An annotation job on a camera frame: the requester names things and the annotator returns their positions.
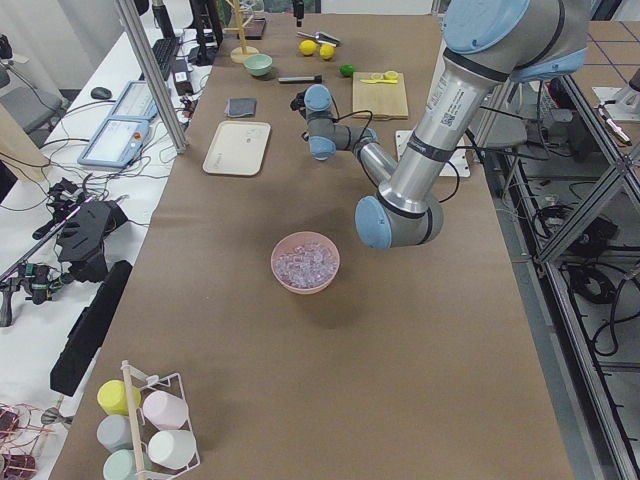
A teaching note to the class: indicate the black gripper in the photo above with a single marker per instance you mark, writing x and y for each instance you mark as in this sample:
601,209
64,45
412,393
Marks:
298,10
299,101

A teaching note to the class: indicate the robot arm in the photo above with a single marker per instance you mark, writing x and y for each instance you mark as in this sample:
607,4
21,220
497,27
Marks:
487,44

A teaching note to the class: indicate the pile of ice cubes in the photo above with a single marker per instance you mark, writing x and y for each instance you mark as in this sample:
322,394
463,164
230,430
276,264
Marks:
307,266

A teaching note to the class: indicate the pink plastic cup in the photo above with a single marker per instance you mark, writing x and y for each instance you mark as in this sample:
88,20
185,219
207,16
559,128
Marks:
165,411

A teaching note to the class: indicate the yellow-green plastic cup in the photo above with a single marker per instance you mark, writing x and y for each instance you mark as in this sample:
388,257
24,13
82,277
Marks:
111,397

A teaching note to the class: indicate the white plastic cup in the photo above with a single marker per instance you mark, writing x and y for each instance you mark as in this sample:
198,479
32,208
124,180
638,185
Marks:
172,449

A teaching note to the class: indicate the grey-blue plastic cup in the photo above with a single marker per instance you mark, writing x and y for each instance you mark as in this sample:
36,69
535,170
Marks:
114,433

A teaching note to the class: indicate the mint green plastic cup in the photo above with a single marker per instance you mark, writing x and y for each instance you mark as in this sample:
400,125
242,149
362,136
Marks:
120,465

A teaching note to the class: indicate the steel muddler black tip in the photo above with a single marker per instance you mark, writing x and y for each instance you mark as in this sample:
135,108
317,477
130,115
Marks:
306,79

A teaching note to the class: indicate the metal scoop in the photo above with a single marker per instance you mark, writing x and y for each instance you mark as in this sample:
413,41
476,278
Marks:
320,37

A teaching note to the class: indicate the yellow lemon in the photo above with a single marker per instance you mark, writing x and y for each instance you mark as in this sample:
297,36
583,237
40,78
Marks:
326,51
307,47

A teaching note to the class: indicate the dark tray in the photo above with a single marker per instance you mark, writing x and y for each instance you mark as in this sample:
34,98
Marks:
255,29

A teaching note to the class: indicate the mint green bowl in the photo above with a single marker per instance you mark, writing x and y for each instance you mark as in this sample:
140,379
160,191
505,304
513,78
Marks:
258,65

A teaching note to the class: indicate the green lime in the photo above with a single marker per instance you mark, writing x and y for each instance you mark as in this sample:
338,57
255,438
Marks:
347,70

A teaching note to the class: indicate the grey folded cloth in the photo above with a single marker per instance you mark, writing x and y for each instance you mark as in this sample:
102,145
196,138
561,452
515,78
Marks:
241,107

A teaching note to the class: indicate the yellow plastic knife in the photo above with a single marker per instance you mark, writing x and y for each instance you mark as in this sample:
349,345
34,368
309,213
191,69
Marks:
379,81

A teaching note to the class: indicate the cream rabbit tray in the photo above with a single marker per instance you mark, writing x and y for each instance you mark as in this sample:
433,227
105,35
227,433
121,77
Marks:
237,148

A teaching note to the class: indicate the wooden mug tree stand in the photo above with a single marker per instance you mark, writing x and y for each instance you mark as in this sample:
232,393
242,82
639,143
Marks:
243,17

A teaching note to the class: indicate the wooden cutting board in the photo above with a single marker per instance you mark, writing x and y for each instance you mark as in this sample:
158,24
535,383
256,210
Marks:
385,101

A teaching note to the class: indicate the black power adapter box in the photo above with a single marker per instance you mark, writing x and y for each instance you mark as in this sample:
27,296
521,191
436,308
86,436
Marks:
181,77

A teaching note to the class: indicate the pink bowl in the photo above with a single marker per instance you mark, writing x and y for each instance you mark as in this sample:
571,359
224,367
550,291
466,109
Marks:
298,238

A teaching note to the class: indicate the black keyboard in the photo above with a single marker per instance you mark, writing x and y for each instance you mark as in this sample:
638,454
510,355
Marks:
165,51

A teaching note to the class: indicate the blue teach pendant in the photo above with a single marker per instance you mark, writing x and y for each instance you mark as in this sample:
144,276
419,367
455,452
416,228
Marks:
116,143
136,101

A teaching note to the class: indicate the black computer mouse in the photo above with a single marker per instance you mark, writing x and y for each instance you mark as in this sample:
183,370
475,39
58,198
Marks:
101,93

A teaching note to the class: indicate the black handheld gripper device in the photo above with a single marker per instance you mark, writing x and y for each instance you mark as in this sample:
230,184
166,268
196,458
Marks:
81,238

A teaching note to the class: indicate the black long bar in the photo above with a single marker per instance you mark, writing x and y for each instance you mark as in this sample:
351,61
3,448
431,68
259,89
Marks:
88,333

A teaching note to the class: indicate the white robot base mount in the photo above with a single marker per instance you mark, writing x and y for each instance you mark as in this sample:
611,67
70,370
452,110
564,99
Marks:
458,163

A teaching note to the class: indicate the aluminium frame post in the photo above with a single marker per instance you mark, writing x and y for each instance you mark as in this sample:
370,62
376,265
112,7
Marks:
142,49

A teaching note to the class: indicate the wooden rack handle rod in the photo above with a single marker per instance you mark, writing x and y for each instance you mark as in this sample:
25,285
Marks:
141,470

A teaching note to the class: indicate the white wire cup rack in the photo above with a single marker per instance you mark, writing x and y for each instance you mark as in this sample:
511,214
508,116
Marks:
144,384

